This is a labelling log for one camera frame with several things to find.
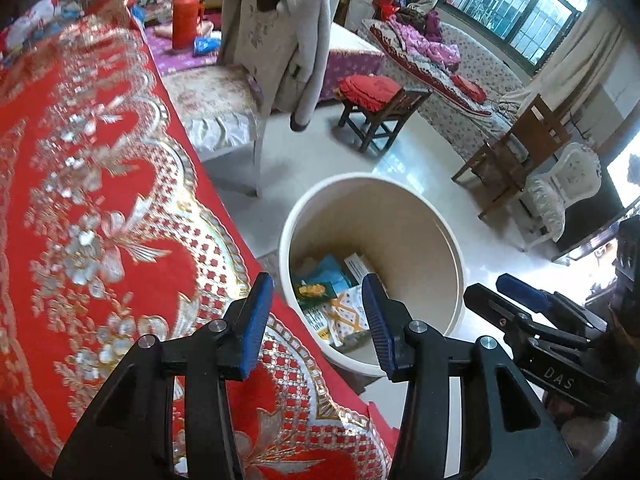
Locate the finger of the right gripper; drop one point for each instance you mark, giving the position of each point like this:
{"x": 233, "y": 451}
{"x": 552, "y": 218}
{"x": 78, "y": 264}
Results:
{"x": 562, "y": 312}
{"x": 511, "y": 319}

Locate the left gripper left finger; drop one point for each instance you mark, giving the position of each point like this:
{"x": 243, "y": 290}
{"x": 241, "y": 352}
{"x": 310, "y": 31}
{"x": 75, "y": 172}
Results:
{"x": 126, "y": 431}

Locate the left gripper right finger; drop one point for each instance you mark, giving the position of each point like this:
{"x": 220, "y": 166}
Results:
{"x": 506, "y": 433}

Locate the orange white paper package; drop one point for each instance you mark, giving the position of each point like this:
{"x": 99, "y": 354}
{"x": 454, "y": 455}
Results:
{"x": 342, "y": 321}

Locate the dark green snack packet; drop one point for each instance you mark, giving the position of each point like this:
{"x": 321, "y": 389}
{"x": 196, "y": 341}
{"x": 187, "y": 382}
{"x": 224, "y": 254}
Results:
{"x": 313, "y": 295}

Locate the beige trash bin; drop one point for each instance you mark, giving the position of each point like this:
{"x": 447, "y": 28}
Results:
{"x": 398, "y": 233}

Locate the white ornate armchair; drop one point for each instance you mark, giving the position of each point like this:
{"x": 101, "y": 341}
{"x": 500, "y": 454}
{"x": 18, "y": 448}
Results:
{"x": 576, "y": 176}

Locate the dark wooden chair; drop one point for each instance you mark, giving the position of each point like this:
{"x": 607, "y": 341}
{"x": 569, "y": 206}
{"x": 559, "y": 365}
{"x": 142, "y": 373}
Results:
{"x": 535, "y": 137}

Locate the floral sofa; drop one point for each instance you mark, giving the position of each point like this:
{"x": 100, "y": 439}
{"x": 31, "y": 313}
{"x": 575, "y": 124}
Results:
{"x": 464, "y": 124}

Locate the small wooden stool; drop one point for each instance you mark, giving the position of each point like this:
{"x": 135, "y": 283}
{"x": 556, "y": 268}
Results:
{"x": 377, "y": 131}

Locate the red embroidered tablecloth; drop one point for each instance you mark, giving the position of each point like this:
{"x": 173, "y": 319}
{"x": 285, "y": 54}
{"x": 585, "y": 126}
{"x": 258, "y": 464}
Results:
{"x": 110, "y": 230}

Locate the red sofa pillow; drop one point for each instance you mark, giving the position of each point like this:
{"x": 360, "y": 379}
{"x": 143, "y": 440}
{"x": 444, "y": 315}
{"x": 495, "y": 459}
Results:
{"x": 469, "y": 88}

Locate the beige curtain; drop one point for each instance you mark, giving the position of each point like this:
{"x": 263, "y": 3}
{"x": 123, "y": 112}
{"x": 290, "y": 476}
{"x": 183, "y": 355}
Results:
{"x": 581, "y": 61}

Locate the red stool cushion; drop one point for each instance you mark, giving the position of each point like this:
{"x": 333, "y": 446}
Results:
{"x": 370, "y": 92}

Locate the pink blanket on sofa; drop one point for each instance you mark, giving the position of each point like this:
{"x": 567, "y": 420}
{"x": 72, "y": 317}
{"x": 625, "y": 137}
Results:
{"x": 443, "y": 55}

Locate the purple covered low table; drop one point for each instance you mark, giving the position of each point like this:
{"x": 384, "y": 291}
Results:
{"x": 348, "y": 55}

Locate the white cushioned chair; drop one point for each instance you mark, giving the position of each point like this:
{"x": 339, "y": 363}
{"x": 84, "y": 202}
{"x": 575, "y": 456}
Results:
{"x": 221, "y": 106}

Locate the white jacket on chair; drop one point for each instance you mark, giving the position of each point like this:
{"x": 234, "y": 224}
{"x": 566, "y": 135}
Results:
{"x": 267, "y": 23}

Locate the blue plastic bag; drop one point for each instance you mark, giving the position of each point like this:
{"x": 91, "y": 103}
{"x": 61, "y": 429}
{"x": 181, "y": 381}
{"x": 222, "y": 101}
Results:
{"x": 203, "y": 46}

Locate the red thermos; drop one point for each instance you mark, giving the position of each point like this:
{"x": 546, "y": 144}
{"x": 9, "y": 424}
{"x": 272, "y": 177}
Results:
{"x": 186, "y": 16}

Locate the white red plastic bag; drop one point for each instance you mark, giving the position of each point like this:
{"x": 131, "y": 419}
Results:
{"x": 40, "y": 14}

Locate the window with black frame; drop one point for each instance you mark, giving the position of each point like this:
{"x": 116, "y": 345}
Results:
{"x": 527, "y": 30}

